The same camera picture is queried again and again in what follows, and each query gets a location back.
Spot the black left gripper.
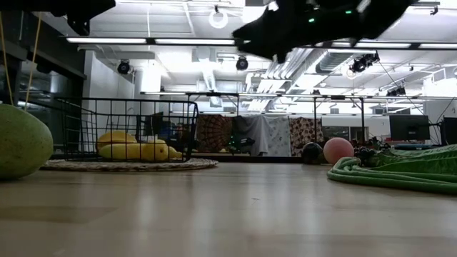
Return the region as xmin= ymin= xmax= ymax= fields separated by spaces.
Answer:
xmin=49 ymin=0 xmax=117 ymax=36

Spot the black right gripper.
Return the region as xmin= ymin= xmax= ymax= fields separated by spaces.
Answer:
xmin=231 ymin=0 xmax=362 ymax=64

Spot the dark green avocado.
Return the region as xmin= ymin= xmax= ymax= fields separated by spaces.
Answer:
xmin=301 ymin=141 xmax=325 ymax=165

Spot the pink peach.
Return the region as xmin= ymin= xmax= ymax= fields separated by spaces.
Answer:
xmin=323 ymin=137 xmax=355 ymax=166

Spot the yellow banana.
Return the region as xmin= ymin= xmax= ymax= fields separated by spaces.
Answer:
xmin=96 ymin=130 xmax=184 ymax=162

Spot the dark grape bunch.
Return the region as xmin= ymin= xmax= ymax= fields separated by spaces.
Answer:
xmin=353 ymin=146 xmax=378 ymax=168

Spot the light green mango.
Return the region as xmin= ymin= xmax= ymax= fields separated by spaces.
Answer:
xmin=0 ymin=103 xmax=54 ymax=181

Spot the green long beans bundle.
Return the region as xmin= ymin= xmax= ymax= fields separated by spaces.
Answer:
xmin=326 ymin=156 xmax=457 ymax=196

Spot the green romaine lettuce leaf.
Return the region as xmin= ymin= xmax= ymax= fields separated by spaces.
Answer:
xmin=369 ymin=143 xmax=457 ymax=178

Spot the black beam with light strips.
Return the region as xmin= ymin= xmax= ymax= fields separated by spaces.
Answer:
xmin=66 ymin=36 xmax=457 ymax=51

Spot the black pipe stand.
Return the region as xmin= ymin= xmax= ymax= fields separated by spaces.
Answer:
xmin=313 ymin=94 xmax=366 ymax=143
xmin=185 ymin=91 xmax=241 ymax=117

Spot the grey hanging cloth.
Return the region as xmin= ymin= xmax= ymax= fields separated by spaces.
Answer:
xmin=231 ymin=114 xmax=271 ymax=156

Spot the white patterned cloth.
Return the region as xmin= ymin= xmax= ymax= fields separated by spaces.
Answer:
xmin=263 ymin=116 xmax=292 ymax=156

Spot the brown floral cloth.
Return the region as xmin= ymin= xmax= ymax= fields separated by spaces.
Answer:
xmin=288 ymin=116 xmax=325 ymax=154

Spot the black studio light cluster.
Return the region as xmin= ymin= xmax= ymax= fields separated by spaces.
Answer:
xmin=387 ymin=84 xmax=407 ymax=97
xmin=348 ymin=52 xmax=381 ymax=74

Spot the orange mandala cloth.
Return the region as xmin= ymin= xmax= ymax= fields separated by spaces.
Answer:
xmin=195 ymin=114 xmax=235 ymax=154

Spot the small lit green tree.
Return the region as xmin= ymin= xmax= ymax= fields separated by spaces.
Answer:
xmin=228 ymin=133 xmax=242 ymax=153

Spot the black computer monitor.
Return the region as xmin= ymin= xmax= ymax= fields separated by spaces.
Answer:
xmin=388 ymin=114 xmax=431 ymax=142
xmin=441 ymin=116 xmax=457 ymax=146

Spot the white ring lamp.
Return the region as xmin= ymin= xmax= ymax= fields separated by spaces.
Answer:
xmin=208 ymin=9 xmax=229 ymax=30

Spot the yellow hanging cord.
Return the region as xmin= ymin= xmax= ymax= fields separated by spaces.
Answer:
xmin=0 ymin=12 xmax=14 ymax=106
xmin=23 ymin=12 xmax=43 ymax=111

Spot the black wire basket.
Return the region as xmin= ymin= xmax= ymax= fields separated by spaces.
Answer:
xmin=56 ymin=96 xmax=199 ymax=163

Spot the black aluminium table frame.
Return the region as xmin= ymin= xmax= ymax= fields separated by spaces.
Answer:
xmin=194 ymin=153 xmax=304 ymax=164

